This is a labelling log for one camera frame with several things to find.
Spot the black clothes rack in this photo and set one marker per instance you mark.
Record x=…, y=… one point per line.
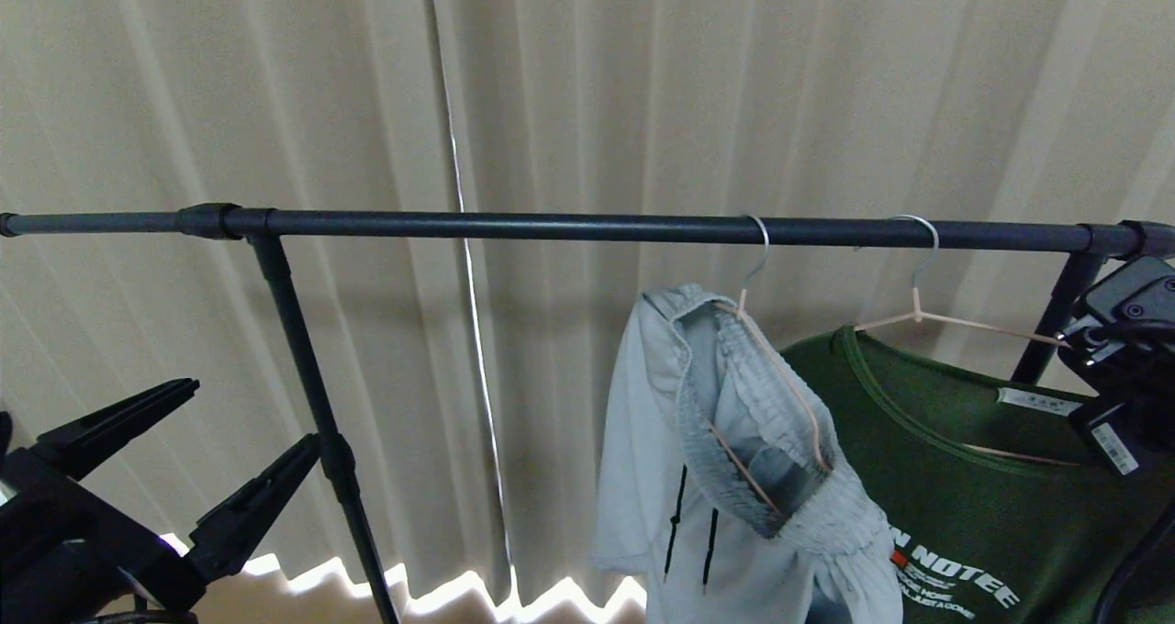
x=551, y=228

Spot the pale grey shorts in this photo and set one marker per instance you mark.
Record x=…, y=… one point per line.
x=643, y=477

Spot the beige curtain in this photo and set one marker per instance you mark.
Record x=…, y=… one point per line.
x=229, y=83

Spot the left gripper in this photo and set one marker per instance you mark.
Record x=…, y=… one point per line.
x=64, y=551

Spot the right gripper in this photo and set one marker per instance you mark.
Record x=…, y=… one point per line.
x=1152, y=413

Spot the green shirt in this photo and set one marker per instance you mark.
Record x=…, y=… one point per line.
x=964, y=514

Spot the pink clothes hanger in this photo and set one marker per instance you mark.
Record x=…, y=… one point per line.
x=927, y=239
x=762, y=239

